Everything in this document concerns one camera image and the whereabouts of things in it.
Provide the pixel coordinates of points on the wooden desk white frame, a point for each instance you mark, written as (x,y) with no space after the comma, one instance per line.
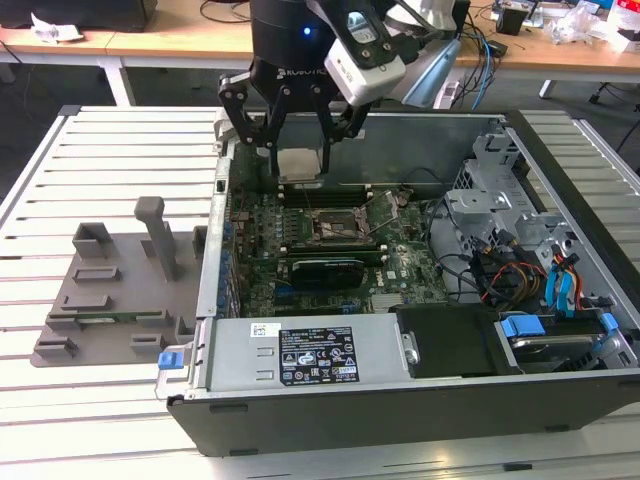
(50,47)
(550,60)

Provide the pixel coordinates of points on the green RAM stick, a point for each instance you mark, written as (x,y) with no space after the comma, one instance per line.
(125,317)

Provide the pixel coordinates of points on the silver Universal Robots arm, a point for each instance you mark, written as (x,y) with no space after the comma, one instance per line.
(430,75)

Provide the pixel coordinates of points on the black RAM slot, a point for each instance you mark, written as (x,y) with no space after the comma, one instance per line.
(340,200)
(330,246)
(340,257)
(345,188)

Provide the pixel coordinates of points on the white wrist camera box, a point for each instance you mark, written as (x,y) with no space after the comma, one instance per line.
(370,82)

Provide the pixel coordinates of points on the clear plastic bags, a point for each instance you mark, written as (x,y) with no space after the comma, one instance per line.
(580,22)

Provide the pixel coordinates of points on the white power strip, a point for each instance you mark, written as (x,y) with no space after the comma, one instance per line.
(447,92)

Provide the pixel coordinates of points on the silver power supply unit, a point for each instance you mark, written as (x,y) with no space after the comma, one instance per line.
(235,360)

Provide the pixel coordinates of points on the blue disk carrier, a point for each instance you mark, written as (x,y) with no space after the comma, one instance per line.
(520,326)

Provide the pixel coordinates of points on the grey parts rack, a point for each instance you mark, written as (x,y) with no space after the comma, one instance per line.
(132,295)

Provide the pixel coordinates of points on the silver drive cage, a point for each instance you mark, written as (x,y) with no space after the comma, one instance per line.
(475,202)

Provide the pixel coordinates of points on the black graphics card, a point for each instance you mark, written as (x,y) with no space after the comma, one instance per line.
(325,272)

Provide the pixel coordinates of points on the silver chipset heatsink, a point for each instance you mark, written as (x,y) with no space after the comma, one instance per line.
(387,302)

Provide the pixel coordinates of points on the blue release latch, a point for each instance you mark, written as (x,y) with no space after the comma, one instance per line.
(169,361)

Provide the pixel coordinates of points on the green motherboard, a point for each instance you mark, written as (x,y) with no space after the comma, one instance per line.
(410,280)

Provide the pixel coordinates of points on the crumpled white paper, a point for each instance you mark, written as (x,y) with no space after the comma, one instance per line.
(55,30)

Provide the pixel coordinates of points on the black open PC case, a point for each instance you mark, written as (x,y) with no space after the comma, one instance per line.
(400,420)

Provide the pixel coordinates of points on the black power adapter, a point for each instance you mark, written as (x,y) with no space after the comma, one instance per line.
(497,48)

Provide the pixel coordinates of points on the silver CPU chip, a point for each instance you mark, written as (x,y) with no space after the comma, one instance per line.
(300,162)

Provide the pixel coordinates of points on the black power supply label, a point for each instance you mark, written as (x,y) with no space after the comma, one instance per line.
(317,355)

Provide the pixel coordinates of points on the silver hard disk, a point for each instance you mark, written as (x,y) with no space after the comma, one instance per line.
(550,342)

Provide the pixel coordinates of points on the black plastic air shroud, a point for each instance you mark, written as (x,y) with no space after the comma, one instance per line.
(450,345)

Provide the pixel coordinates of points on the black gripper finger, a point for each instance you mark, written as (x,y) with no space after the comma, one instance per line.
(325,130)
(243,131)

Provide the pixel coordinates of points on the large black box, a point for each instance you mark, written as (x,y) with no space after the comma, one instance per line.
(75,15)

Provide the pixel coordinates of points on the white box red print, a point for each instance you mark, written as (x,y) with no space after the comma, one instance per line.
(625,20)

